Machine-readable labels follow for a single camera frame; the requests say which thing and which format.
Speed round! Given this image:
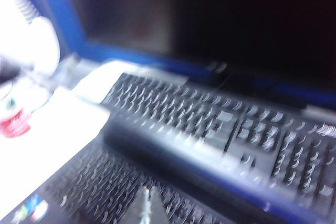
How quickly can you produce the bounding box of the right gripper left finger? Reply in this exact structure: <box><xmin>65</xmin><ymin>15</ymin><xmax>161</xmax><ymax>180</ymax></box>
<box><xmin>123</xmin><ymin>186</ymin><xmax>150</xmax><ymax>224</ymax></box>

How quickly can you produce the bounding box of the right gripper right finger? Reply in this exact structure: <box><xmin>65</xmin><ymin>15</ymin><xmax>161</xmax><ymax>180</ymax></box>
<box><xmin>150</xmin><ymin>187</ymin><xmax>169</xmax><ymax>224</ymax></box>

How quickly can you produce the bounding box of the black Hasee laptop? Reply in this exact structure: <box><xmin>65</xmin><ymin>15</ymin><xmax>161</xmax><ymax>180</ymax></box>
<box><xmin>0</xmin><ymin>142</ymin><xmax>229</xmax><ymax>224</ymax></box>

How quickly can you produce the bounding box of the black external keyboard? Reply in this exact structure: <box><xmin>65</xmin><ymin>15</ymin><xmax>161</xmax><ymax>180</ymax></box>
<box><xmin>101</xmin><ymin>73</ymin><xmax>336</xmax><ymax>219</ymax></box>

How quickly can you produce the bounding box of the clear water bottle red label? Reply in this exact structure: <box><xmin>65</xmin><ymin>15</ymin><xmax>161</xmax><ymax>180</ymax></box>
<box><xmin>0</xmin><ymin>77</ymin><xmax>34</xmax><ymax>140</ymax></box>

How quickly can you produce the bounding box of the white desk fan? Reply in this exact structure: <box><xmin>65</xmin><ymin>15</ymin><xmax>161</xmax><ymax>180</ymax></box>
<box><xmin>0</xmin><ymin>0</ymin><xmax>61</xmax><ymax>78</ymax></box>

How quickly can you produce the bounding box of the blue office partition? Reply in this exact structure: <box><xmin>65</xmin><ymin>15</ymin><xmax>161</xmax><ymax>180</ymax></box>
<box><xmin>34</xmin><ymin>0</ymin><xmax>336</xmax><ymax>109</ymax></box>

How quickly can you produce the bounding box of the black computer monitor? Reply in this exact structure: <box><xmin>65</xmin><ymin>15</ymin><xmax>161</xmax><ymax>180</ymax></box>
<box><xmin>60</xmin><ymin>0</ymin><xmax>336</xmax><ymax>96</ymax></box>

